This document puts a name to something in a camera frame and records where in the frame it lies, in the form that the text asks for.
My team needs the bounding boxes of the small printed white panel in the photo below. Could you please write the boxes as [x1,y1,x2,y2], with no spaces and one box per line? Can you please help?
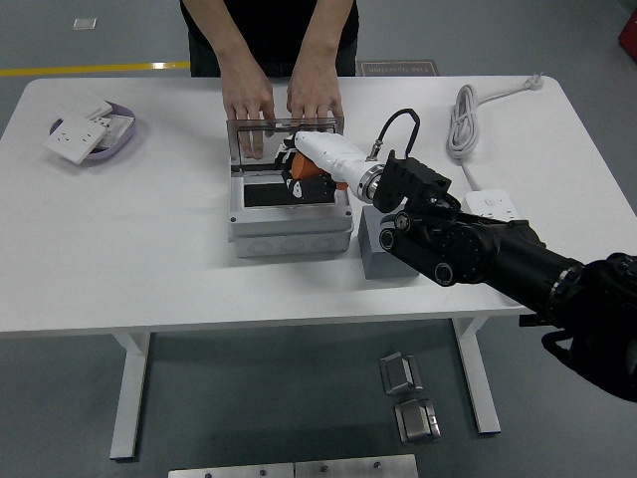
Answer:
[97,113,134,149]

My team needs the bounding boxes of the white table leg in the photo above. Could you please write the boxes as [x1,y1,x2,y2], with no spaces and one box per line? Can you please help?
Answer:
[451,318,502,435]
[108,331,152,462]

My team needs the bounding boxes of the grey cube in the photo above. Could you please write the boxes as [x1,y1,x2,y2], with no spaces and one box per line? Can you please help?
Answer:
[358,203,424,281]

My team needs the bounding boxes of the white wall socket panel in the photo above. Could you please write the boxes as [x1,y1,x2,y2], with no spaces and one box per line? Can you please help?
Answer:
[43,115,108,165]

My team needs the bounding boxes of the purple oval tray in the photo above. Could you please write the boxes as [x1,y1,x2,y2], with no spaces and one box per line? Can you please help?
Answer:
[48,102,137,163]

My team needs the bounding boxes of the open metal clip box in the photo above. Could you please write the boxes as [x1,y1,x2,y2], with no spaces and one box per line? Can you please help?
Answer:
[378,352,424,396]

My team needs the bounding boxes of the white wall switch panel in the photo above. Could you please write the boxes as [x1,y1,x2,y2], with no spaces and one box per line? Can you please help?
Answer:
[48,97,113,120]

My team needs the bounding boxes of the orange cylinder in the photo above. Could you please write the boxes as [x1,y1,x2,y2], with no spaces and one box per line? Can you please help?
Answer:
[290,152,325,182]

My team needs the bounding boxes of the grey junction box clear lid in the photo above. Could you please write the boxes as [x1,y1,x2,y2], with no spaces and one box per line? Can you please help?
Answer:
[226,117,354,259]

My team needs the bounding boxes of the person's right hand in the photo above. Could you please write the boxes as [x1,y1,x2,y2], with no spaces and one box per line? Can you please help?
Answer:
[220,64,277,160]

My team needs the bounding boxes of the square metal clip box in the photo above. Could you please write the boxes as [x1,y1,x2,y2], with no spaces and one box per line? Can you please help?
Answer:
[393,397,443,444]

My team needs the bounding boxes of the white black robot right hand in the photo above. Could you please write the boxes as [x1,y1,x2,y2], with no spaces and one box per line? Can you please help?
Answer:
[272,130,370,203]

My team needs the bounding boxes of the person's left hand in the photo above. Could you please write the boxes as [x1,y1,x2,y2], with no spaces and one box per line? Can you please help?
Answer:
[286,66,345,128]

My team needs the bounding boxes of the red crate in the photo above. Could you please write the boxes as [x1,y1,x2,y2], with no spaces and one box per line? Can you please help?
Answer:
[616,9,637,51]

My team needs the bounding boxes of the white power cord with plug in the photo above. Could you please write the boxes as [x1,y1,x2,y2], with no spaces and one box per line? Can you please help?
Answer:
[445,73,548,191]

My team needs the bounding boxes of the person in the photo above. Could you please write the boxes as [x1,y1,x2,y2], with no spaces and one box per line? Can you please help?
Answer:
[178,0,359,79]

